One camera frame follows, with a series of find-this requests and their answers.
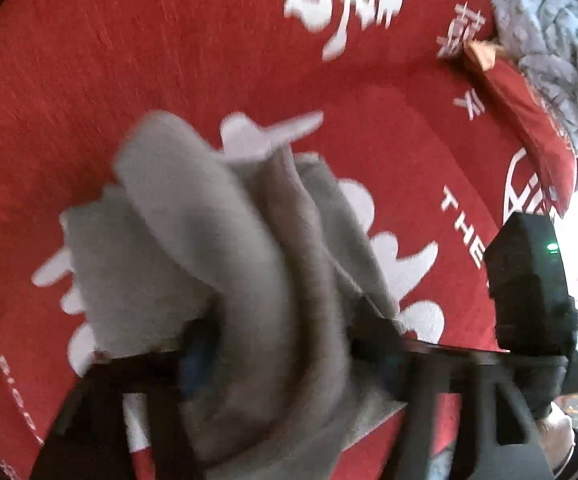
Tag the red printed blanket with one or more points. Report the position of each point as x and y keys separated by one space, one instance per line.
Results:
x=194 y=60

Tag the grey patterned cloth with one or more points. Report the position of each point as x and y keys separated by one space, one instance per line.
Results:
x=549 y=45

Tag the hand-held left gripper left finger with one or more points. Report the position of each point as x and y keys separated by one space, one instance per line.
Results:
x=200 y=355

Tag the person's right hand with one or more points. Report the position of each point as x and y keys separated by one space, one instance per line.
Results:
x=559 y=432

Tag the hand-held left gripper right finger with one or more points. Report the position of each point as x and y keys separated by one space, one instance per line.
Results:
x=376 y=340

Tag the orange-brown cloth piece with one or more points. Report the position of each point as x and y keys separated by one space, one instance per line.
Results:
x=484 y=57

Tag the grey small garment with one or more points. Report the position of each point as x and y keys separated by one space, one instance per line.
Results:
x=229 y=270

